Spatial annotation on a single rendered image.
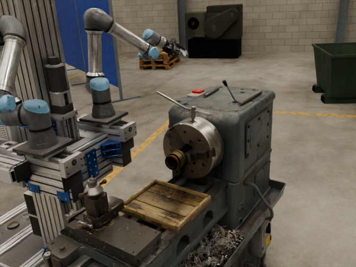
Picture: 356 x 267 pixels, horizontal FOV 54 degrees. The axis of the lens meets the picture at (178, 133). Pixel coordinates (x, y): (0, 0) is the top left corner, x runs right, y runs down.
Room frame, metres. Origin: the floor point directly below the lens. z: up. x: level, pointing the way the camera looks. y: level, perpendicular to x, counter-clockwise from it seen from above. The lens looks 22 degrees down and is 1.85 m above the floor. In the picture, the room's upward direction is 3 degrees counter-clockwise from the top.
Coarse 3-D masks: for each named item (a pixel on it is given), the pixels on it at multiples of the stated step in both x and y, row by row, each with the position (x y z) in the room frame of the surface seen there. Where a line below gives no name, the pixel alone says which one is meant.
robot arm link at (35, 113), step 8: (24, 104) 1.68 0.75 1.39; (32, 104) 1.68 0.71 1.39; (40, 104) 1.69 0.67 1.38; (24, 112) 1.67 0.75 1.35; (32, 112) 1.66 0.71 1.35; (40, 112) 1.67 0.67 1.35; (48, 112) 1.71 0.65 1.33; (24, 120) 1.67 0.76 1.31; (32, 120) 1.66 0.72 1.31; (40, 120) 1.67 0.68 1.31; (48, 120) 1.70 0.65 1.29; (32, 128) 1.66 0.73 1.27; (40, 128) 1.66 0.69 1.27
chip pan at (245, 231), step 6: (276, 192) 2.10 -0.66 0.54; (270, 198) 2.03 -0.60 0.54; (264, 204) 1.96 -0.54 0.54; (258, 210) 1.90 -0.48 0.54; (264, 210) 1.89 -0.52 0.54; (252, 216) 1.84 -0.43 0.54; (258, 216) 1.84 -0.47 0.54; (252, 222) 1.77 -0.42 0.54; (246, 228) 1.72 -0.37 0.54; (240, 234) 1.67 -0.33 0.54; (246, 234) 1.67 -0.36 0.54
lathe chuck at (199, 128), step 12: (180, 132) 1.70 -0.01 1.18; (192, 132) 1.66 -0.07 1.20; (204, 132) 1.64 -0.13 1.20; (168, 144) 1.75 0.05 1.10; (192, 144) 1.66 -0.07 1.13; (204, 144) 1.62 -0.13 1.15; (216, 144) 1.64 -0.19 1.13; (216, 156) 1.62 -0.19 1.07; (192, 168) 1.66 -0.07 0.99; (204, 168) 1.62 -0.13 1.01
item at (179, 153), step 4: (172, 152) 1.61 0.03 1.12; (176, 152) 1.60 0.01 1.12; (180, 152) 1.60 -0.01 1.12; (168, 156) 1.57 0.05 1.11; (172, 156) 1.57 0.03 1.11; (176, 156) 1.58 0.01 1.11; (180, 156) 1.58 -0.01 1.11; (184, 156) 1.59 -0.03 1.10; (168, 160) 1.61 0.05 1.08; (172, 160) 1.63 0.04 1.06; (176, 160) 1.55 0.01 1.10; (180, 160) 1.56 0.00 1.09; (184, 160) 1.59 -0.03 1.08; (168, 164) 1.59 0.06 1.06; (172, 164) 1.60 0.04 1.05; (176, 164) 1.54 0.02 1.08; (180, 164) 1.57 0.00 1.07; (172, 168) 1.56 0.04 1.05
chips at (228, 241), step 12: (216, 228) 1.72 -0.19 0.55; (204, 240) 1.63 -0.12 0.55; (216, 240) 1.63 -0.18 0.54; (228, 240) 1.54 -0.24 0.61; (240, 240) 1.60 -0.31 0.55; (192, 252) 1.51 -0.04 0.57; (204, 252) 1.53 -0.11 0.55; (216, 252) 1.48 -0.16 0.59; (228, 252) 1.49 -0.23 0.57; (180, 264) 1.44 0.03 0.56; (192, 264) 1.45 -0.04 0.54; (204, 264) 1.41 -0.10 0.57; (216, 264) 1.39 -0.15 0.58
